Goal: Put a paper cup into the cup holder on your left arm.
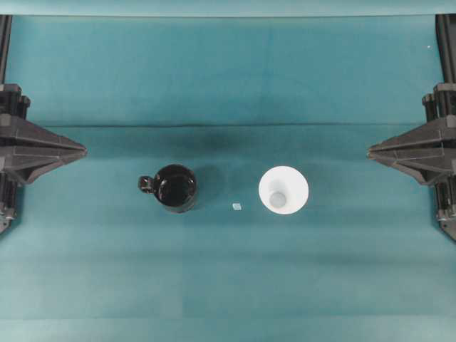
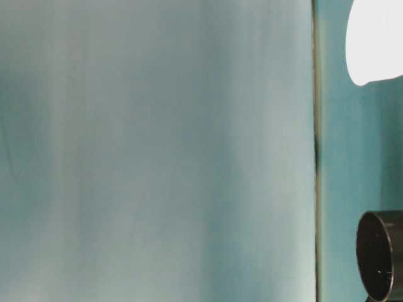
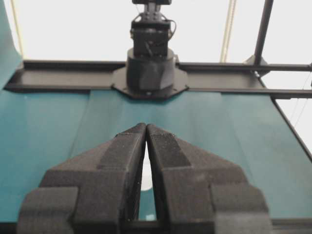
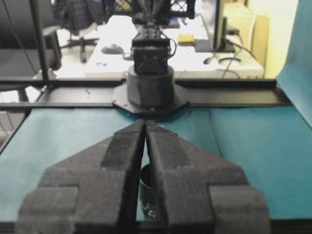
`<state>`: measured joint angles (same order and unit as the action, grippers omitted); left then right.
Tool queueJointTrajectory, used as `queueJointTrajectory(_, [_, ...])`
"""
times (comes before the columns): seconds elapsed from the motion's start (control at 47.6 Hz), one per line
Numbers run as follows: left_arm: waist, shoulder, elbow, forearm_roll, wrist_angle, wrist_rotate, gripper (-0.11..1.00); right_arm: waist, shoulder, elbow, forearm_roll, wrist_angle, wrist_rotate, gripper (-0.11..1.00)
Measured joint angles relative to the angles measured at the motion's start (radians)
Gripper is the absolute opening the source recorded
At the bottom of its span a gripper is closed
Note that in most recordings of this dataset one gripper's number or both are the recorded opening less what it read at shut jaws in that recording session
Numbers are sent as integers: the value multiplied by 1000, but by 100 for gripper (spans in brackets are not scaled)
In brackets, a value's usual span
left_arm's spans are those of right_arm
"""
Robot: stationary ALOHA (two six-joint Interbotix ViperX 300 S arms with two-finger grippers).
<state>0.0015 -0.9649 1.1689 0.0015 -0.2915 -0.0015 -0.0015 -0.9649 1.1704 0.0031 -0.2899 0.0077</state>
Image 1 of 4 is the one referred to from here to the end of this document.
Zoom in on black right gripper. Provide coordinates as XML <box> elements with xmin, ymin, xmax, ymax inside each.
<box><xmin>366</xmin><ymin>83</ymin><xmax>456</xmax><ymax>229</ymax></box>

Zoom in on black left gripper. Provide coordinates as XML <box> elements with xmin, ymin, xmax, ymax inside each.
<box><xmin>0</xmin><ymin>83</ymin><xmax>88</xmax><ymax>229</ymax></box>

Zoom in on white paper cup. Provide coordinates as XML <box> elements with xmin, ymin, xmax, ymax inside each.
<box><xmin>258</xmin><ymin>165</ymin><xmax>309</xmax><ymax>215</ymax></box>

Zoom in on black glossy cup holder mug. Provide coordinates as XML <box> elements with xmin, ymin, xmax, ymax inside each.
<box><xmin>138</xmin><ymin>164</ymin><xmax>197</xmax><ymax>213</ymax></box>

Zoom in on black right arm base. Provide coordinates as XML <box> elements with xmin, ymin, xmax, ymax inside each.
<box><xmin>435</xmin><ymin>14</ymin><xmax>456</xmax><ymax>83</ymax></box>

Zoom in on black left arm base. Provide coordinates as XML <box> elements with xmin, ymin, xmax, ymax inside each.
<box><xmin>0</xmin><ymin>15</ymin><xmax>13</xmax><ymax>84</ymax></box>

